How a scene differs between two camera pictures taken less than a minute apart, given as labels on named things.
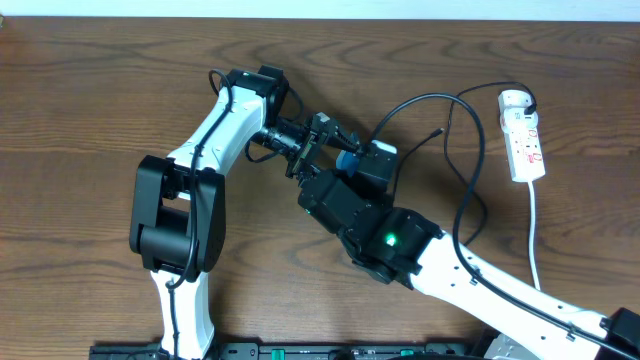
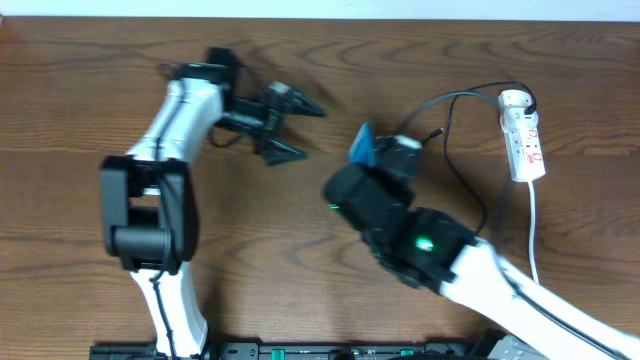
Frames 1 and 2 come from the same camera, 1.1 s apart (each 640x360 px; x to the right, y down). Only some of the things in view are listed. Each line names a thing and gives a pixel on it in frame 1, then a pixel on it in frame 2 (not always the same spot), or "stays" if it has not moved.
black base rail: [287, 351] stays
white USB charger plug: [512, 105] stays
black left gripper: [304, 151] -> [272, 123]
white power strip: [525, 155] stays
